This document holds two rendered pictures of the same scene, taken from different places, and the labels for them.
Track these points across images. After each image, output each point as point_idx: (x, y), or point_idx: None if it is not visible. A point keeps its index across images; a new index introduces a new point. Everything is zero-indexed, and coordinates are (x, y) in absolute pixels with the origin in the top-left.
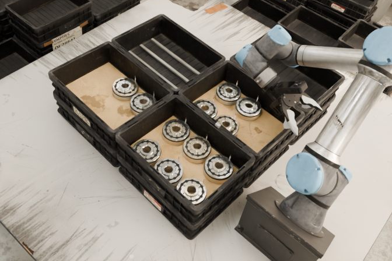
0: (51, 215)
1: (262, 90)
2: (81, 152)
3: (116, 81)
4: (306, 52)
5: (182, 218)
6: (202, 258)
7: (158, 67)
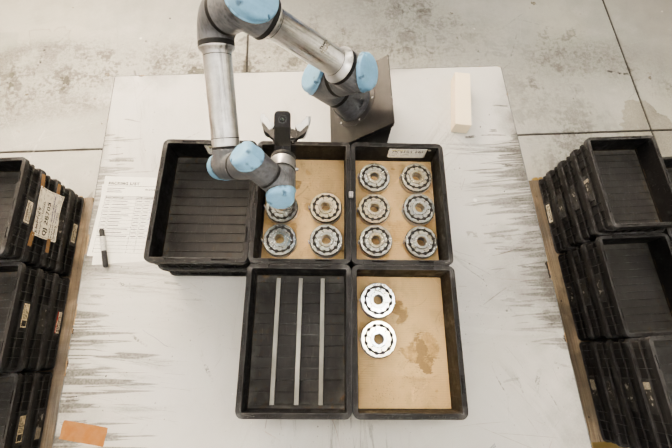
0: (515, 282)
1: None
2: None
3: (382, 354)
4: (231, 133)
5: None
6: None
7: (309, 345)
